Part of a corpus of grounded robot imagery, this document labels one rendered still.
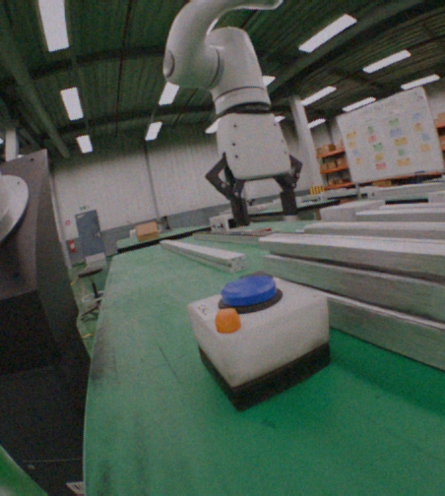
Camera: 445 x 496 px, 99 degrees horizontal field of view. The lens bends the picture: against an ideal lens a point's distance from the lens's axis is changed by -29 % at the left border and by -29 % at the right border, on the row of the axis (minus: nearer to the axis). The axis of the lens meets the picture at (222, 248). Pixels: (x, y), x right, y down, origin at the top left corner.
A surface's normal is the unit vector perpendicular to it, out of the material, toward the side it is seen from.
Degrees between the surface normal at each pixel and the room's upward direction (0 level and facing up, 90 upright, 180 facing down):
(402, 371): 0
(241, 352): 90
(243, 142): 90
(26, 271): 47
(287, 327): 90
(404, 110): 90
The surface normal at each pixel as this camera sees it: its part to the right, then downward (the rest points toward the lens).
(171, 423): -0.20, -0.97
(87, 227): 0.38, 0.06
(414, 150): -0.90, 0.24
